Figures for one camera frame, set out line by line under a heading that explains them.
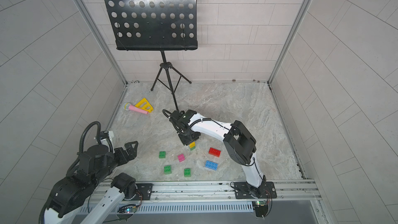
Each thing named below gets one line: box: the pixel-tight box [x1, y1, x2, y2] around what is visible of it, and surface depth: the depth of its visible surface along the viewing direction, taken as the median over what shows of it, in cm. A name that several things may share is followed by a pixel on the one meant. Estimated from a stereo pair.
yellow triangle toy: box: [134, 97, 154, 113], surface depth 104 cm
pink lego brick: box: [177, 153, 186, 163], surface depth 82 cm
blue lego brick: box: [205, 160, 219, 171], surface depth 80 cm
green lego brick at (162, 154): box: [158, 150, 167, 159], surface depth 83 cm
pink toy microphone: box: [122, 102, 149, 115], surface depth 101 cm
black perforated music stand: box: [105, 0, 198, 112], surface depth 71 cm
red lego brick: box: [208, 147, 222, 158], surface depth 84 cm
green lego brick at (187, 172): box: [183, 168, 192, 178], surface depth 76 cm
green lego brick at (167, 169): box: [163, 165, 172, 175], surface depth 79 cm
